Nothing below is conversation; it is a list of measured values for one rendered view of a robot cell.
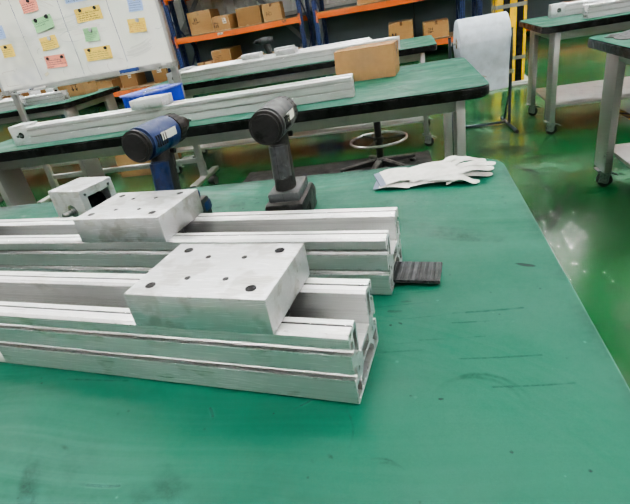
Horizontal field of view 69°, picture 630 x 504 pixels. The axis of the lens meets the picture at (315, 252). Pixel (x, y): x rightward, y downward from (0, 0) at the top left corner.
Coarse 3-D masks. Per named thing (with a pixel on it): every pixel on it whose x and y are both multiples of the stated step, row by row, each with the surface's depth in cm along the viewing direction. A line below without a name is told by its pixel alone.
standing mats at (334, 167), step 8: (416, 152) 366; (424, 152) 362; (352, 160) 375; (360, 160) 372; (400, 160) 355; (408, 160) 352; (416, 160) 349; (424, 160) 345; (296, 168) 382; (304, 168) 378; (312, 168) 374; (320, 168) 371; (328, 168) 367; (336, 168) 364; (368, 168) 351; (248, 176) 385; (256, 176) 380; (264, 176) 377; (272, 176) 373; (0, 200) 453
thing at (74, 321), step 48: (0, 288) 66; (48, 288) 63; (96, 288) 59; (336, 288) 48; (0, 336) 58; (48, 336) 55; (96, 336) 52; (144, 336) 51; (192, 336) 47; (240, 336) 45; (288, 336) 43; (336, 336) 42; (240, 384) 49; (288, 384) 46; (336, 384) 44
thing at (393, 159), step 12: (372, 132) 347; (384, 132) 346; (396, 132) 340; (372, 144) 321; (372, 156) 353; (384, 156) 335; (396, 156) 340; (408, 156) 346; (348, 168) 342; (360, 168) 340; (372, 168) 325
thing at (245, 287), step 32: (192, 256) 52; (224, 256) 50; (256, 256) 49; (288, 256) 48; (160, 288) 46; (192, 288) 45; (224, 288) 44; (256, 288) 43; (288, 288) 46; (160, 320) 47; (192, 320) 45; (224, 320) 44; (256, 320) 43
